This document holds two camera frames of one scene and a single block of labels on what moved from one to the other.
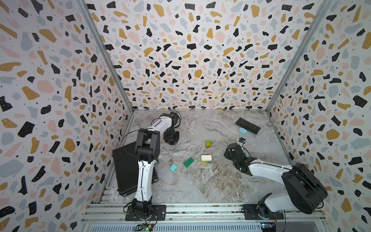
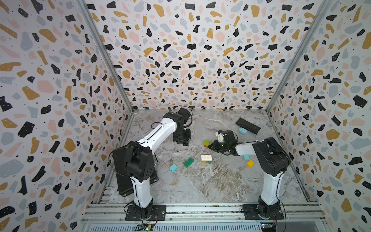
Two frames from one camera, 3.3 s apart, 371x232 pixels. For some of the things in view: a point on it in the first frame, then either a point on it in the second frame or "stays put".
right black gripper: [226, 153] → [214, 147]
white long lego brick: [206, 157] stays put
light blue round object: [243, 130] stays put
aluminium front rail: [308, 217] stays put
